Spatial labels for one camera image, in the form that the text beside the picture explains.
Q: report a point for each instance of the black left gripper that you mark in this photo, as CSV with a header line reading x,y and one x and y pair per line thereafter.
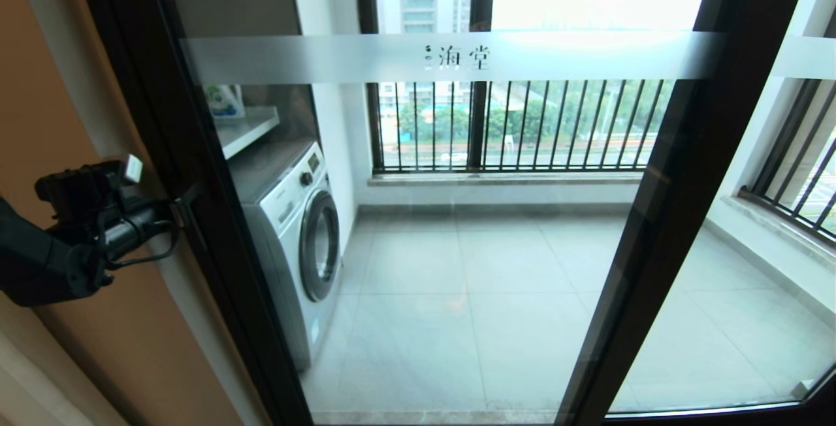
x,y
137,230

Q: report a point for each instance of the dark-framed sliding glass door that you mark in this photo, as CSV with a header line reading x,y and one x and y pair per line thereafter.
x,y
326,57

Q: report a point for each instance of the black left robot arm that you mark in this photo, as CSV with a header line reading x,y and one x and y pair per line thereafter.
x,y
32,262

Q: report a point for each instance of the white front-load washing machine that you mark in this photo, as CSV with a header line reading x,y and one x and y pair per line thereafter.
x,y
287,230

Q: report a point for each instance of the white laundry detergent bottle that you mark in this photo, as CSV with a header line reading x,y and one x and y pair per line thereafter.
x,y
225,100

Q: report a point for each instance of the long grey stone sill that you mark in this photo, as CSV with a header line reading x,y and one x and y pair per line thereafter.
x,y
509,178

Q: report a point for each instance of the long black balcony railing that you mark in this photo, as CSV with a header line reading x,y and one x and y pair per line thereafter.
x,y
522,164

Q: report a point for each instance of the short grey stone sill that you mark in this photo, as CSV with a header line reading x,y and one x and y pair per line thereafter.
x,y
784,227

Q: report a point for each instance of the short black balcony railing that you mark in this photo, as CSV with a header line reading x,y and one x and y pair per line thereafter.
x,y
793,171

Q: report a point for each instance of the dark-framed fixed glass door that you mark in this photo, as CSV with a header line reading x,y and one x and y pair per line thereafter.
x,y
803,57

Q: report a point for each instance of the white wall shelf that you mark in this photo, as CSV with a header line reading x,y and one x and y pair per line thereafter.
x,y
245,129

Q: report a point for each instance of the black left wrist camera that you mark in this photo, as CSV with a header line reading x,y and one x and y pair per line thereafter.
x,y
72,191

